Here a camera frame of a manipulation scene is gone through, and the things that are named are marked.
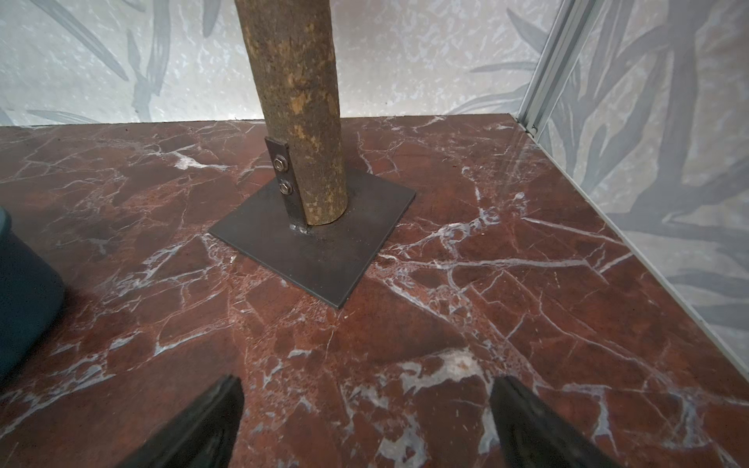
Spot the teal plastic storage tray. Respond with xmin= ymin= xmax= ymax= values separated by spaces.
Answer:
xmin=1 ymin=210 xmax=66 ymax=378

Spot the brown tree trunk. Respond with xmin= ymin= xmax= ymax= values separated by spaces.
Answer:
xmin=236 ymin=1 xmax=348 ymax=225

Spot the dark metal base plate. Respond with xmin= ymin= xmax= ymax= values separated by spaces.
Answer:
xmin=209 ymin=169 xmax=415 ymax=308

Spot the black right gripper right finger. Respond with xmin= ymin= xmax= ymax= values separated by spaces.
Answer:
xmin=490 ymin=376 xmax=618 ymax=468

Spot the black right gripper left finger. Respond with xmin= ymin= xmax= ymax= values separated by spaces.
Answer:
xmin=119 ymin=376 xmax=244 ymax=467

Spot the aluminium frame post right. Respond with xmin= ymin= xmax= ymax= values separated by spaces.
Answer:
xmin=517 ymin=0 xmax=605 ymax=138

